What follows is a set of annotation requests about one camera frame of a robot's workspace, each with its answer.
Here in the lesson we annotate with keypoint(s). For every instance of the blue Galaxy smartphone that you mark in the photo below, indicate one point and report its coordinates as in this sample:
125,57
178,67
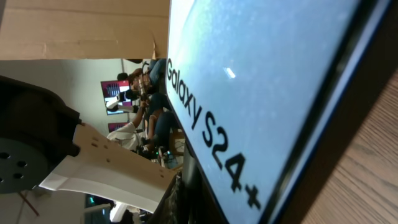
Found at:
269,94

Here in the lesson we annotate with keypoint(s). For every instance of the seated people in background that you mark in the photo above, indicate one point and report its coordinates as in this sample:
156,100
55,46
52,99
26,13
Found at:
153,121

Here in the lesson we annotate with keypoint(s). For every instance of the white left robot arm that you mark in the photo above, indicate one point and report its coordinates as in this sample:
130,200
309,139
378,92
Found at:
45,144

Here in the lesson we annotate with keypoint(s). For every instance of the red wall monitor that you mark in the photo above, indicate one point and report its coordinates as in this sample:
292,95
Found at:
111,91

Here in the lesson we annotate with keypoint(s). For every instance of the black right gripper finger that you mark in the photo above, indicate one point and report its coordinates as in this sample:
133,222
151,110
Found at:
185,203

